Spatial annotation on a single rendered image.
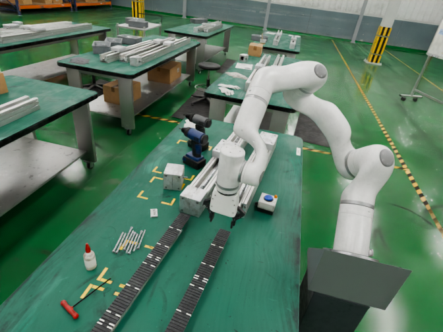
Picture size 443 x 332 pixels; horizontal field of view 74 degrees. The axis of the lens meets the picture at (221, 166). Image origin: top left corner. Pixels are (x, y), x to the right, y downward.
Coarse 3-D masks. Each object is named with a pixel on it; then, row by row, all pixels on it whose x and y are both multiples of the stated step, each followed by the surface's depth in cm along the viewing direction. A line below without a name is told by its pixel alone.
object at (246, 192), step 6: (270, 150) 179; (252, 156) 170; (270, 156) 183; (240, 186) 148; (246, 186) 148; (252, 186) 144; (240, 192) 144; (246, 192) 140; (252, 192) 144; (240, 198) 140; (246, 198) 136; (240, 204) 138; (246, 204) 132; (246, 210) 137
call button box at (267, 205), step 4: (260, 196) 142; (272, 196) 143; (260, 200) 140; (264, 200) 140; (272, 200) 140; (276, 200) 141; (256, 204) 144; (260, 204) 139; (264, 204) 139; (268, 204) 138; (272, 204) 138; (260, 208) 141; (264, 208) 140; (268, 208) 139; (272, 208) 138; (264, 212) 141; (268, 212) 140; (272, 212) 139
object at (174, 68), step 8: (256, 48) 454; (256, 56) 460; (168, 64) 490; (176, 64) 495; (0, 72) 226; (152, 72) 471; (160, 72) 469; (168, 72) 466; (176, 72) 494; (0, 80) 225; (152, 80) 478; (160, 80) 475; (168, 80) 473; (0, 88) 227; (104, 88) 375; (112, 88) 371; (136, 88) 395; (104, 96) 381; (112, 96) 376; (136, 96) 400
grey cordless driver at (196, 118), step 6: (192, 114) 180; (192, 120) 179; (198, 120) 177; (204, 120) 175; (210, 120) 177; (198, 126) 180; (204, 126) 177; (204, 132) 182; (204, 144) 184; (204, 150) 187
